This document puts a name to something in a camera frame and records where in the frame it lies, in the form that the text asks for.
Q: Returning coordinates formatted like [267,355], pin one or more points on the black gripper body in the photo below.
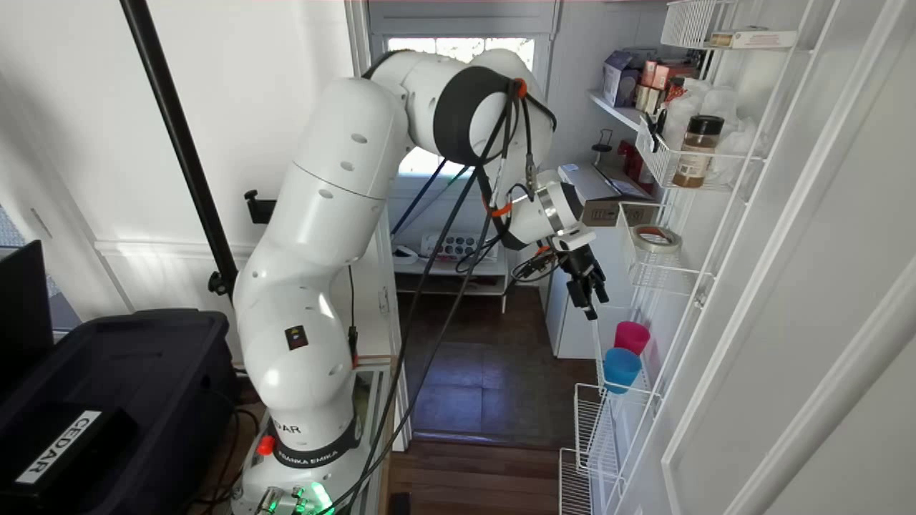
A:
[578,266]

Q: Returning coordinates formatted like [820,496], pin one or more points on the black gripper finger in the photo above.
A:
[581,299]
[599,287]

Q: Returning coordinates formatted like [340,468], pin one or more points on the pink plastic cup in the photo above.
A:
[631,336]

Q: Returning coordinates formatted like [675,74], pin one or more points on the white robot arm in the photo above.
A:
[314,453]

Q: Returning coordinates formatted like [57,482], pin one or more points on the blue plastic cup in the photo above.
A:
[619,369]

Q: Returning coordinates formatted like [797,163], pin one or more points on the roll of tape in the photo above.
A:
[655,239]

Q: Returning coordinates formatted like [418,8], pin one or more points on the spice jar with dark lid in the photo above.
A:
[697,150]

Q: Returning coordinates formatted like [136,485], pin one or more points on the white panel door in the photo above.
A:
[797,383]

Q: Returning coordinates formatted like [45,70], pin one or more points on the window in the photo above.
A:
[463,26]

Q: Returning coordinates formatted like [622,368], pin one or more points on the black storage bin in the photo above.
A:
[121,418]

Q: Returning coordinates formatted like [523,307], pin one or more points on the white wire door rack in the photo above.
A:
[757,63]

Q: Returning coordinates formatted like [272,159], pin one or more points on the black camera pole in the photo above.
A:
[151,57]

